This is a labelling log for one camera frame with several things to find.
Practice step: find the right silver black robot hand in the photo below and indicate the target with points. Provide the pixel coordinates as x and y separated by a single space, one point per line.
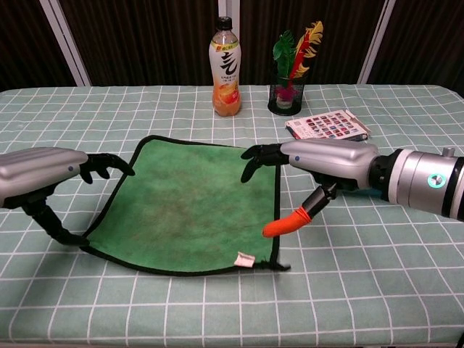
333 159

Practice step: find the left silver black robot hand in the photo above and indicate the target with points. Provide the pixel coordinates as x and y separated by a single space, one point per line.
36 166

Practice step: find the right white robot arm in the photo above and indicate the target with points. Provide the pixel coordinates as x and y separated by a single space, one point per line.
417 181

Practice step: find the patterned card box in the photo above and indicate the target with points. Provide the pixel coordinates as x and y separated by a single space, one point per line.
326 127

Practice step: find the black mesh pen holder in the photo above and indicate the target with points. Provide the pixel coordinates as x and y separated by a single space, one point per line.
295 103

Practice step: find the green checked tablecloth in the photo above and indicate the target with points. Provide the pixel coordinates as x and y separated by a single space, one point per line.
362 272

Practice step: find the colourful feather shuttlecock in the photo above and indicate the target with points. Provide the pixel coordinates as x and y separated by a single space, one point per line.
284 50

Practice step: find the dark curtain divider panel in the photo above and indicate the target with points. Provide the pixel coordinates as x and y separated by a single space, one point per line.
145 40
25 43
427 40
261 36

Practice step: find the orange drink bottle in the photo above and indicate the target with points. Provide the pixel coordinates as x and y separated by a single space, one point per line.
224 72

